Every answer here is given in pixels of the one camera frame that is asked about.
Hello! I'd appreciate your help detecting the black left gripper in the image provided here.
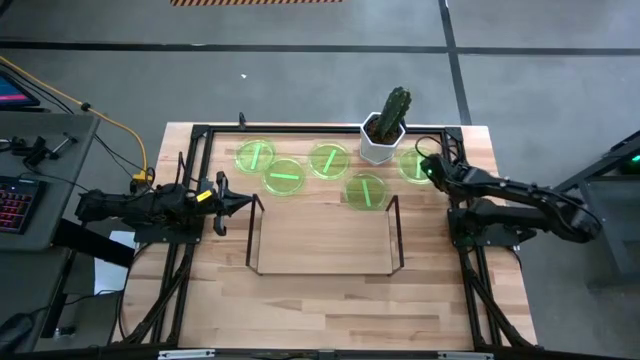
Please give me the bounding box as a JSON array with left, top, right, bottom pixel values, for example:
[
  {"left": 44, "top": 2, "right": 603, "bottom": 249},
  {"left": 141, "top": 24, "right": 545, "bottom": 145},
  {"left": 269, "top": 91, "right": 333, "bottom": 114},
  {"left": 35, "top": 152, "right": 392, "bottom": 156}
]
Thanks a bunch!
[{"left": 199, "top": 171, "right": 254, "bottom": 236}]

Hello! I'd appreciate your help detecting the clear green striped plate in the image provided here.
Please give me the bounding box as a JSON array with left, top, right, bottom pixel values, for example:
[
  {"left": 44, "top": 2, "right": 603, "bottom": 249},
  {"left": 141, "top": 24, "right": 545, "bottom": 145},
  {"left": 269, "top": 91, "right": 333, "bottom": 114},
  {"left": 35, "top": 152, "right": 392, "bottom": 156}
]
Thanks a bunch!
[
  {"left": 307, "top": 142, "right": 351, "bottom": 181},
  {"left": 261, "top": 157, "right": 307, "bottom": 197},
  {"left": 398, "top": 148, "right": 432, "bottom": 185},
  {"left": 234, "top": 138, "right": 277, "bottom": 175},
  {"left": 343, "top": 172, "right": 390, "bottom": 212}
]

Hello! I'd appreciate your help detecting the wooden shelf with black legs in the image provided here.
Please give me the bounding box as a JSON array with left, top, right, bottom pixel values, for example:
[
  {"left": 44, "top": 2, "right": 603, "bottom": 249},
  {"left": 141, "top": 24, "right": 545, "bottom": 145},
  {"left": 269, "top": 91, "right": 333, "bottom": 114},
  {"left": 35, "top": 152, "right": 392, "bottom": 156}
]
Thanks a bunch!
[{"left": 244, "top": 193, "right": 405, "bottom": 277}]

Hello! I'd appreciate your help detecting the white hexagonal plant pot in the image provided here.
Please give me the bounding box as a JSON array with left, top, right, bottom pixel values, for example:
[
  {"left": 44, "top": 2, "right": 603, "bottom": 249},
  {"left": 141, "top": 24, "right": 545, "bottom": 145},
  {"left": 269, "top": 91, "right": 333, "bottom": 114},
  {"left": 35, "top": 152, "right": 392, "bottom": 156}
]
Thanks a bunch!
[{"left": 359, "top": 111, "right": 407, "bottom": 166}]

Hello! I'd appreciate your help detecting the white paper sheet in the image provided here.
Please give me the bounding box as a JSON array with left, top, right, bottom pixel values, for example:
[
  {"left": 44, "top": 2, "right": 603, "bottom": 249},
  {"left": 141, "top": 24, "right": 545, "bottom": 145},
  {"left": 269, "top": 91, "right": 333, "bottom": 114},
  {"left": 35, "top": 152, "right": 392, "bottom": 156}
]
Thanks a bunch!
[{"left": 94, "top": 230, "right": 136, "bottom": 296}]

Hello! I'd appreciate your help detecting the grey desk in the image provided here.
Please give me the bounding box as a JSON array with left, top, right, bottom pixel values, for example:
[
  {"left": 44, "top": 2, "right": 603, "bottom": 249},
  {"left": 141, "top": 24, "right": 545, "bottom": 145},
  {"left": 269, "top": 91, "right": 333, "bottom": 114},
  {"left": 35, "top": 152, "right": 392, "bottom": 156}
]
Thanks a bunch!
[{"left": 0, "top": 110, "right": 136, "bottom": 360}]

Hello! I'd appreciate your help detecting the black device with green light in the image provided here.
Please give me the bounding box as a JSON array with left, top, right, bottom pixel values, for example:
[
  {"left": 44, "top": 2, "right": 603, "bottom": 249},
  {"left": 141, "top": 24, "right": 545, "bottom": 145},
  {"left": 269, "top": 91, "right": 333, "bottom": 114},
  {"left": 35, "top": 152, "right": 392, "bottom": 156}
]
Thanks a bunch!
[{"left": 619, "top": 152, "right": 640, "bottom": 176}]

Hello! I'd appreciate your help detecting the backlit computer keyboard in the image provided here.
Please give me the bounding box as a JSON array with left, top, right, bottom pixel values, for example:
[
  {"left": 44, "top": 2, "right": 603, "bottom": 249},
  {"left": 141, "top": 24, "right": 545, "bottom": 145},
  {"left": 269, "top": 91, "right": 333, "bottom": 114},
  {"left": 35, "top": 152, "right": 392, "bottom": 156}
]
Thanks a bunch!
[{"left": 0, "top": 175, "right": 47, "bottom": 235}]

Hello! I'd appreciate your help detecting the computer monitor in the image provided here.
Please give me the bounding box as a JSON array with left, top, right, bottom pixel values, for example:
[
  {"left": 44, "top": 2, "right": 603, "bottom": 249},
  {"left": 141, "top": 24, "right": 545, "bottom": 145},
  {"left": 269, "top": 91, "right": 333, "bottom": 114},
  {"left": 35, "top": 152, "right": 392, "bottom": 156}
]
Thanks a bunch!
[{"left": 0, "top": 69, "right": 41, "bottom": 109}]

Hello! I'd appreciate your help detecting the black aluminium table frame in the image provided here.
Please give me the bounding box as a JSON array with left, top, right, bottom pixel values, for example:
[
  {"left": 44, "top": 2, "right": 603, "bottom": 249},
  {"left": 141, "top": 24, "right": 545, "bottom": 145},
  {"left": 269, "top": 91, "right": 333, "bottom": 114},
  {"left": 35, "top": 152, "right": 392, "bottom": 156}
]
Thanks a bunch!
[{"left": 112, "top": 123, "right": 539, "bottom": 351}]

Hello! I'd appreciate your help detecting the thin black cable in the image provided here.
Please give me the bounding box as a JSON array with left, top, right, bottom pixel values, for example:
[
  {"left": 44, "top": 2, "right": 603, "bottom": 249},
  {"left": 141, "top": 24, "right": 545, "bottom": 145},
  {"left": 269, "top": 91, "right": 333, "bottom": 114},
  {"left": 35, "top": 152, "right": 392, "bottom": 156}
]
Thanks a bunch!
[{"left": 0, "top": 64, "right": 149, "bottom": 174}]

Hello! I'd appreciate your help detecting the yellow cable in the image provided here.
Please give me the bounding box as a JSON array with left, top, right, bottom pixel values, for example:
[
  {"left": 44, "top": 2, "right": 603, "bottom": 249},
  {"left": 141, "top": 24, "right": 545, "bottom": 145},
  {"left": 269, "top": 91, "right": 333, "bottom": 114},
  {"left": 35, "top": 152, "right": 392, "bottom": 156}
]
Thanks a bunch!
[{"left": 0, "top": 54, "right": 154, "bottom": 182}]

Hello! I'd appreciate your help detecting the silver metal bracket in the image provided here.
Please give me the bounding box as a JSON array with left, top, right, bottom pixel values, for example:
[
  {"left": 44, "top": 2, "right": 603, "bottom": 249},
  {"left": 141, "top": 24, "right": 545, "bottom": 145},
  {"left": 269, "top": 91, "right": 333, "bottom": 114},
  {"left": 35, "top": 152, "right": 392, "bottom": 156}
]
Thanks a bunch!
[
  {"left": 438, "top": 351, "right": 494, "bottom": 360},
  {"left": 158, "top": 349, "right": 216, "bottom": 360}
]

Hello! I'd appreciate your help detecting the black clamp with silver handle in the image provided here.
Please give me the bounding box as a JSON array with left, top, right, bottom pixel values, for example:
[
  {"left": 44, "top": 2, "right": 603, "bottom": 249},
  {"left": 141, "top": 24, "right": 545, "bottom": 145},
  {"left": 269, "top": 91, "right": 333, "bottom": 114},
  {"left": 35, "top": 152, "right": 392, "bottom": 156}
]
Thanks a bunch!
[{"left": 9, "top": 132, "right": 79, "bottom": 169}]

